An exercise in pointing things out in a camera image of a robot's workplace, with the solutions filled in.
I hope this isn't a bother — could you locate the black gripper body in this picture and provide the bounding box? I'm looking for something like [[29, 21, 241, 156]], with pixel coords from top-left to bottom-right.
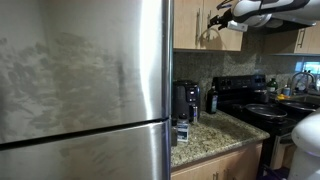
[[223, 5, 242, 24]]

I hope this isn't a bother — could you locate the steel bar cabinet handle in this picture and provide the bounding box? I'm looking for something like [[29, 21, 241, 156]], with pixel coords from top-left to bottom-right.
[[205, 9, 213, 44], [194, 7, 202, 46]]

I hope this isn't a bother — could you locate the light wood cabinet door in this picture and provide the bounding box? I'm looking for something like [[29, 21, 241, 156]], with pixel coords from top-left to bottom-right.
[[173, 0, 205, 51], [200, 0, 245, 52]]

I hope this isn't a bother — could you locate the light wood cabinet beside hood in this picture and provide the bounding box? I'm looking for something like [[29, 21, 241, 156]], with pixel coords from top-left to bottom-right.
[[294, 21, 320, 56]]

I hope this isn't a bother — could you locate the stainless steel refrigerator door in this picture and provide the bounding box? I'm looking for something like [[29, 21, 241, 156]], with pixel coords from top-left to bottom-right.
[[0, 0, 174, 145]]

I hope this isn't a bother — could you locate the light wood base cabinet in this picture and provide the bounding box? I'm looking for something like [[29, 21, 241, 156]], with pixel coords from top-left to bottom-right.
[[170, 141, 264, 180]]

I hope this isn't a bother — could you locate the stainless steel freezer door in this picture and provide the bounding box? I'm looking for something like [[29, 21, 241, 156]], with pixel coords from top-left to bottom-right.
[[0, 119, 172, 180]]

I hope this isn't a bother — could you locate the black electric stove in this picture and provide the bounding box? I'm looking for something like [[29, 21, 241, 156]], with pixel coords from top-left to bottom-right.
[[211, 73, 303, 169]]

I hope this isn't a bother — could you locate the dark glass bottle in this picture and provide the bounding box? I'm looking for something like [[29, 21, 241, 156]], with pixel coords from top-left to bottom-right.
[[205, 85, 219, 115]]

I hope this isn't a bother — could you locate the green glass bottle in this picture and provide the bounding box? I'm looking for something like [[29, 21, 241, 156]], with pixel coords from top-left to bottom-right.
[[266, 77, 280, 94]]

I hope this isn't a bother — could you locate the black coffee maker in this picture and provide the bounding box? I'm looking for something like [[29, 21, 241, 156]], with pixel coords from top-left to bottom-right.
[[172, 79, 202, 125]]

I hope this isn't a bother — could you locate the chrome kitchen faucet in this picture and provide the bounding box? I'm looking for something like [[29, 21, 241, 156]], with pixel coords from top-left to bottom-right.
[[290, 71, 317, 94]]

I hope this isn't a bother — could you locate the black frying pan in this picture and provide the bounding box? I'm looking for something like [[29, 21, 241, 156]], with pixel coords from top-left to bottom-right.
[[244, 102, 289, 122]]

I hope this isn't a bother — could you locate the dark wide pan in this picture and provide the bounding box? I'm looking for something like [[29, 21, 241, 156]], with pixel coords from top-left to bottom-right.
[[278, 99, 320, 114]]

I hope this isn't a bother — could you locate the small clear glass jar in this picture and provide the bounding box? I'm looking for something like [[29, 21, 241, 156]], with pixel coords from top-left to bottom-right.
[[176, 113, 191, 144]]

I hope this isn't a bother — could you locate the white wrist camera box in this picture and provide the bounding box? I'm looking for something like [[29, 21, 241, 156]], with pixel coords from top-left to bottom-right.
[[227, 19, 250, 33]]

